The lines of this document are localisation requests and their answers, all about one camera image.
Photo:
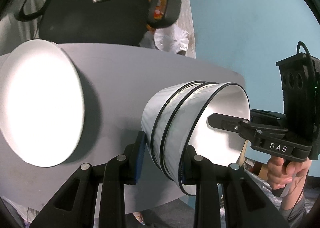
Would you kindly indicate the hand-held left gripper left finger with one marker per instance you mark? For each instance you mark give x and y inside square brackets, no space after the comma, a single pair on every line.
[138,160]

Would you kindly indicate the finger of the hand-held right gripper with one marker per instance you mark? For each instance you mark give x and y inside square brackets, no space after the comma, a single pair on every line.
[267,116]
[225,121]

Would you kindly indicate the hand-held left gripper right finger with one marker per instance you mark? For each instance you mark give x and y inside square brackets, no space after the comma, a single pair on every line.
[191,168]

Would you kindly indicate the white bowl black rim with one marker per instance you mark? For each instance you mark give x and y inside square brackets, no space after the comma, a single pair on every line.
[158,140]
[156,107]
[225,100]

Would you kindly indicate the white plate black rim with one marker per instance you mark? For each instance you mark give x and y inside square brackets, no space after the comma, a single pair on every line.
[37,102]

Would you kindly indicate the person's right forearm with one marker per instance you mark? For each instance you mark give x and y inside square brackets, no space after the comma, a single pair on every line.
[292,208]

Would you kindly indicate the person's right hand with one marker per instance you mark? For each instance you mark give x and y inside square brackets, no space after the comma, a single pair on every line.
[277,173]

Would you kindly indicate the brown cardboard piece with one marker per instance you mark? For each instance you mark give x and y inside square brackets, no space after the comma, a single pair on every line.
[252,168]

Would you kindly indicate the crumpled white bag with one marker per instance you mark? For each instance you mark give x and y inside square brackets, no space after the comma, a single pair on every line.
[170,39]

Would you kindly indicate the orange packet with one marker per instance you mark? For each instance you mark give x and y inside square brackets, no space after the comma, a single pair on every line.
[158,12]

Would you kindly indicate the black office chair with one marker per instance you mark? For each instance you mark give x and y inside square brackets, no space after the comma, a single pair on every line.
[95,20]

